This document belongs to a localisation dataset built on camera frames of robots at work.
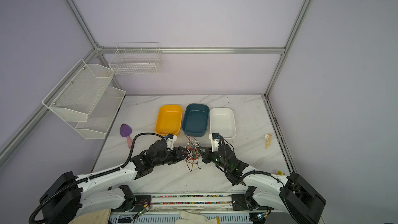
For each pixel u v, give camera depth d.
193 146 0.80
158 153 0.62
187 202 0.75
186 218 0.70
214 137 0.73
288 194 0.42
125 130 1.01
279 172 0.80
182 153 0.72
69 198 0.40
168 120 1.06
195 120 1.05
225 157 0.60
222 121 1.08
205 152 0.75
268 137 0.95
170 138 0.76
